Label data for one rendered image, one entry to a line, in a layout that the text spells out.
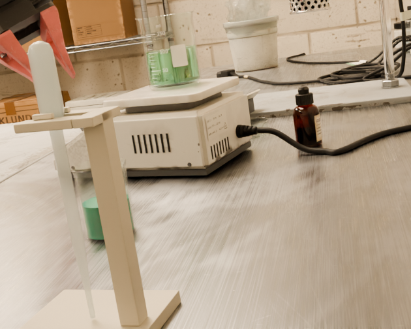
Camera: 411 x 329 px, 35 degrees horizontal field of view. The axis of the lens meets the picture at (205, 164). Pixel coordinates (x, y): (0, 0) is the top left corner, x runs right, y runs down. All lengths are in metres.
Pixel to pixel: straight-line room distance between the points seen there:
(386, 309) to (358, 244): 0.10
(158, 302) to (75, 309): 0.05
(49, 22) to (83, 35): 2.12
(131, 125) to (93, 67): 2.59
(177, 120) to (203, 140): 0.03
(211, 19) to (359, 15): 0.67
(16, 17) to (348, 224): 0.45
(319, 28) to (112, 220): 2.77
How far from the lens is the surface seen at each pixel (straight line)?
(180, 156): 0.68
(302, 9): 1.03
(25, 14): 0.78
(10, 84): 3.48
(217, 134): 0.70
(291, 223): 0.51
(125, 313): 0.37
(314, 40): 3.09
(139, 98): 0.70
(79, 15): 2.90
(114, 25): 2.87
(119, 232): 0.35
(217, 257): 0.47
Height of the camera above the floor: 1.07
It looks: 13 degrees down
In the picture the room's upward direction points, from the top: 8 degrees counter-clockwise
